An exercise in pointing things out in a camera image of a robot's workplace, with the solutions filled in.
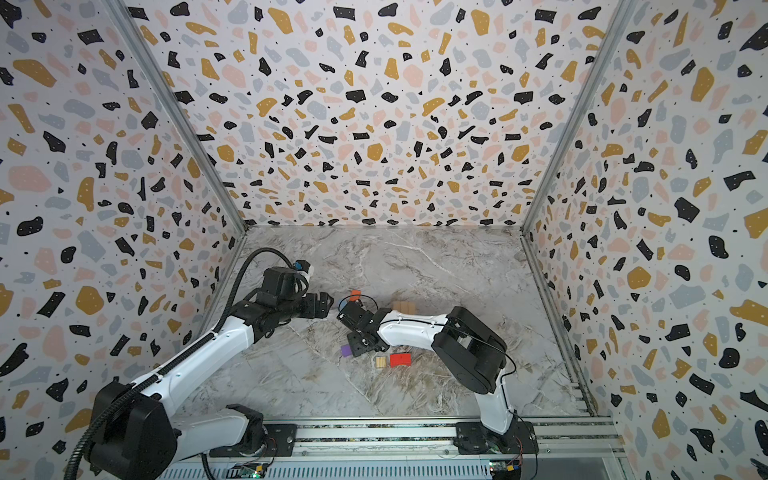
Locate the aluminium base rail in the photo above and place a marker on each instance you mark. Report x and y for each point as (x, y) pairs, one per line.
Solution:
(417, 448)

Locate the red block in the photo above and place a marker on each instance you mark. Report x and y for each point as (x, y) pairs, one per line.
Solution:
(400, 359)

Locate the right corner aluminium post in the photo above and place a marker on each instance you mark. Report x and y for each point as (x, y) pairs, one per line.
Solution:
(604, 54)

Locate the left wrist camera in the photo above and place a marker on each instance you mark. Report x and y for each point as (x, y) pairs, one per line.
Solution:
(304, 267)

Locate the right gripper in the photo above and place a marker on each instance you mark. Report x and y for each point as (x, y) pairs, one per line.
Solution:
(359, 323)

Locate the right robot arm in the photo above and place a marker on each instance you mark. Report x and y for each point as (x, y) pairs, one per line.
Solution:
(472, 352)

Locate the corner aluminium post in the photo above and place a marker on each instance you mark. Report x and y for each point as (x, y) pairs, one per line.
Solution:
(604, 54)
(121, 18)

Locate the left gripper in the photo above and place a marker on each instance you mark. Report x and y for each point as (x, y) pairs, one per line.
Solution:
(322, 306)

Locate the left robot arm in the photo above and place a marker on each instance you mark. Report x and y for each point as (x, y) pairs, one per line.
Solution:
(133, 432)

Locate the right circuit board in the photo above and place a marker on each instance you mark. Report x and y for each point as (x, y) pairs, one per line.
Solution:
(506, 470)

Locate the left green circuit board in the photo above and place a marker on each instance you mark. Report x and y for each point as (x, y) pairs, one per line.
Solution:
(250, 470)

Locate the left corner aluminium post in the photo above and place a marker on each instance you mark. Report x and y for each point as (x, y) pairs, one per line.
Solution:
(121, 18)

